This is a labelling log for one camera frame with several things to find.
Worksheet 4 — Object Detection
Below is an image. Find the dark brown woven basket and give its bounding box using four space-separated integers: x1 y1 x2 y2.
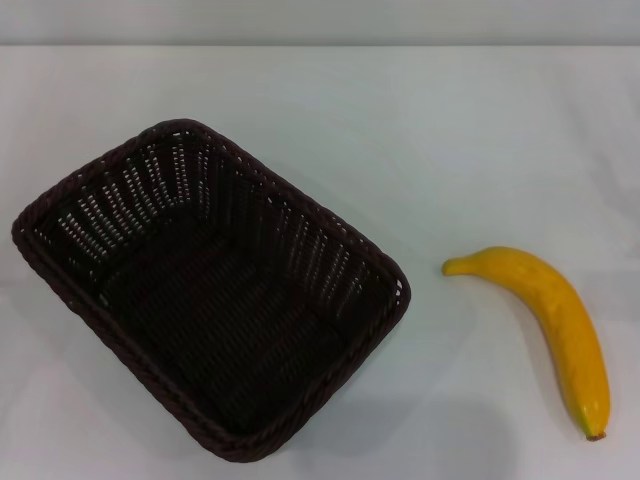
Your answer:
10 118 412 460

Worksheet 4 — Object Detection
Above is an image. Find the yellow banana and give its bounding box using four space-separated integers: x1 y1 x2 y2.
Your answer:
441 245 612 442

